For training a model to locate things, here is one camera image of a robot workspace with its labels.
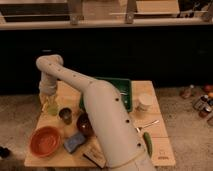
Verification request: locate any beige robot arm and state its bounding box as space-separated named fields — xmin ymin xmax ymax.
xmin=36 ymin=55 xmax=156 ymax=171

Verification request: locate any white cup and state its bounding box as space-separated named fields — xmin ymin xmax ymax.
xmin=137 ymin=93 xmax=154 ymax=111

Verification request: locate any wooden table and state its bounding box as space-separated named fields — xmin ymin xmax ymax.
xmin=24 ymin=81 xmax=176 ymax=169

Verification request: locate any dark red bowl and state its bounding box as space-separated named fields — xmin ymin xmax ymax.
xmin=76 ymin=113 xmax=94 ymax=137

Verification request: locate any green plastic tray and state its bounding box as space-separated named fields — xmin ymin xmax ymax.
xmin=79 ymin=77 xmax=134 ymax=114

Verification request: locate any orange bowl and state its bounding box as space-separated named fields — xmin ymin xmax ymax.
xmin=29 ymin=126 xmax=61 ymax=158

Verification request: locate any green plastic cup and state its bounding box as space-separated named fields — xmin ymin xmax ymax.
xmin=46 ymin=102 xmax=58 ymax=116

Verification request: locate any metal fork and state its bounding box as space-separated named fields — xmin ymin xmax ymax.
xmin=135 ymin=120 xmax=160 ymax=132

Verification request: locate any wooden block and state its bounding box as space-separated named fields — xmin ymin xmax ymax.
xmin=83 ymin=146 xmax=106 ymax=168

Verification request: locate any small metal cup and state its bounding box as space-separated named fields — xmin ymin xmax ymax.
xmin=59 ymin=108 xmax=72 ymax=125

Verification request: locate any blue sponge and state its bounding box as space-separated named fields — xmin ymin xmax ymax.
xmin=64 ymin=132 xmax=86 ymax=154

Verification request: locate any green chili pepper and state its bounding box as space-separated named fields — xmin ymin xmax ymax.
xmin=143 ymin=132 xmax=153 ymax=157

